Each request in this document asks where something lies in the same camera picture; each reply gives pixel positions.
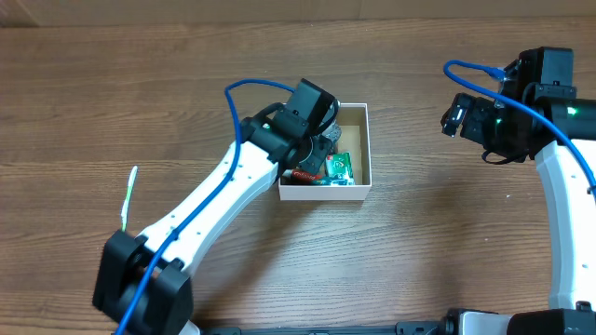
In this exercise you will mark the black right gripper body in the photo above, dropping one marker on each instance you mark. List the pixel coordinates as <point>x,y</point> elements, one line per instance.
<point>488,126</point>

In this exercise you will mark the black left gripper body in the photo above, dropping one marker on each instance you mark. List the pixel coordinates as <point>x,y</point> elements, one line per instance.
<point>320,146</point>

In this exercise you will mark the green Dettol soap bar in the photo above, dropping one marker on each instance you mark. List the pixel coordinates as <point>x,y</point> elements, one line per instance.
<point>339,165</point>

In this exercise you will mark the green toothpaste tube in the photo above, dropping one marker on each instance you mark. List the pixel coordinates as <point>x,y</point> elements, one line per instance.
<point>302,177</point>

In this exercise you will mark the green white toothbrush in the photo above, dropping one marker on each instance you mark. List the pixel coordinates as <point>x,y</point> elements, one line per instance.
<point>124,213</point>

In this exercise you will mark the clear pump soap bottle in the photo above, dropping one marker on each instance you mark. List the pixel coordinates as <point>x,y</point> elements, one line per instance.
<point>332,130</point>

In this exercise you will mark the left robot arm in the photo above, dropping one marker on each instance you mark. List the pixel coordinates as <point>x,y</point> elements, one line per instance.
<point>144,283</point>

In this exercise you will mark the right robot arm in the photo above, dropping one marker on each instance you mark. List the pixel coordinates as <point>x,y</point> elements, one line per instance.
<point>529,110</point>

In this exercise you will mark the white cardboard box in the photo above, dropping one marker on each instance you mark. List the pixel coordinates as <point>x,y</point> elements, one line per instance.
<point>353,119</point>

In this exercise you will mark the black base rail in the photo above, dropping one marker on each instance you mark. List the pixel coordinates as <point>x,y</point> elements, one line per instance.
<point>354,329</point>

